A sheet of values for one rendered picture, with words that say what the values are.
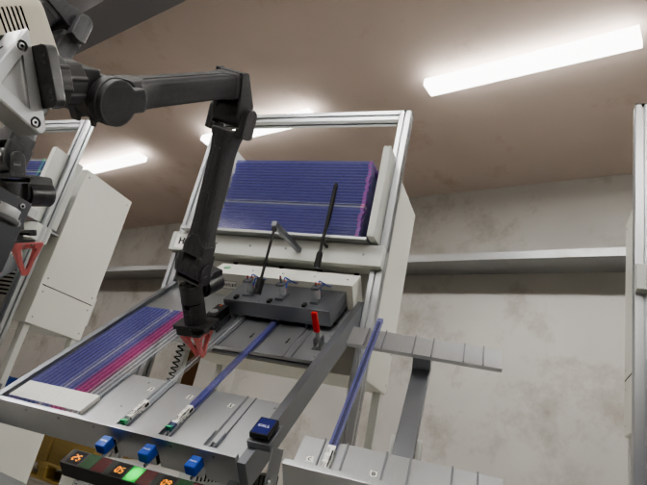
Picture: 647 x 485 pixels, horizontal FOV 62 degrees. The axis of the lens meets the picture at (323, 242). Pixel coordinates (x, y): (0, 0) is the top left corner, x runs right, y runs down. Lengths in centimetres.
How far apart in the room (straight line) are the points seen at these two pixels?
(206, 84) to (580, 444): 347
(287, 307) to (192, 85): 69
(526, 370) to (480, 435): 57
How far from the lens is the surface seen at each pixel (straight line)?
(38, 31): 110
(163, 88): 107
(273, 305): 155
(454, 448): 432
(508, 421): 421
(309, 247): 172
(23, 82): 89
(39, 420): 142
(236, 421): 122
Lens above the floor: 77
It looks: 21 degrees up
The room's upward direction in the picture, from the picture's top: 13 degrees clockwise
